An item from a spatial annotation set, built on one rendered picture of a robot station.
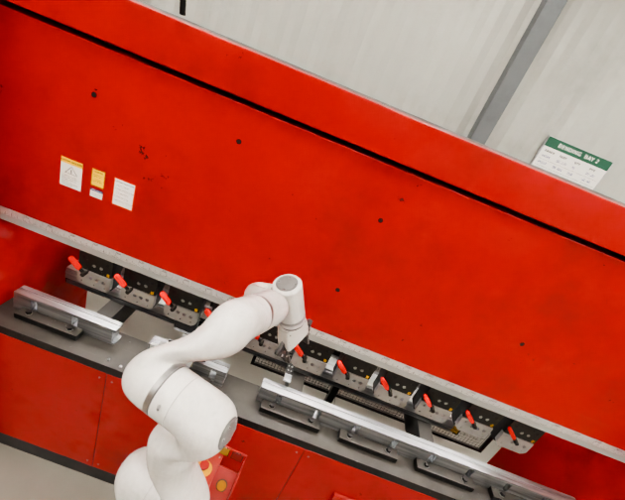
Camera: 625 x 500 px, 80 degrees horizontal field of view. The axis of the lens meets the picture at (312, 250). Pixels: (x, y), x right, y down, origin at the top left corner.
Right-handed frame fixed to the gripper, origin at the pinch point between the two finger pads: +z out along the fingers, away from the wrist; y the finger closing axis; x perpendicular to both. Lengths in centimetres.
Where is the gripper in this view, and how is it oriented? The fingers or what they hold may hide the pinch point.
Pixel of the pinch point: (296, 349)
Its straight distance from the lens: 127.7
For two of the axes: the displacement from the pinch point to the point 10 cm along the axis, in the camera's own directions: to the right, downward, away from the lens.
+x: 7.6, 4.0, -5.1
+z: 0.5, 7.5, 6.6
